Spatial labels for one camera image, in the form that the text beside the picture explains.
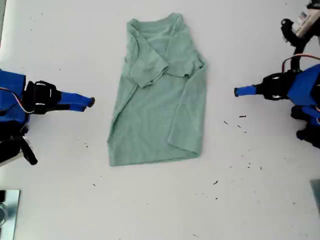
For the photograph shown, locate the camera black stalk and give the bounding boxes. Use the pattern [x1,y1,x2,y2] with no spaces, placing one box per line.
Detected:
[280,18,315,55]
[20,136,39,166]

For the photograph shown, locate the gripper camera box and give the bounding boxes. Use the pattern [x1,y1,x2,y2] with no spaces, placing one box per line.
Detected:
[0,136,26,168]
[294,6,320,38]

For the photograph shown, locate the arm red white wire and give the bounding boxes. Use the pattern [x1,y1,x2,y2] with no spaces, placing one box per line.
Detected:
[281,55,320,74]
[0,86,35,115]

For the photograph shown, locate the large steel plate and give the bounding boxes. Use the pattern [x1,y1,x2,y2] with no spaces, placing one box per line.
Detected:
[0,189,21,240]

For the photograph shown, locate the green t-shirt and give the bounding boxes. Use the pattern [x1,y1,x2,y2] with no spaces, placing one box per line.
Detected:
[107,12,208,168]

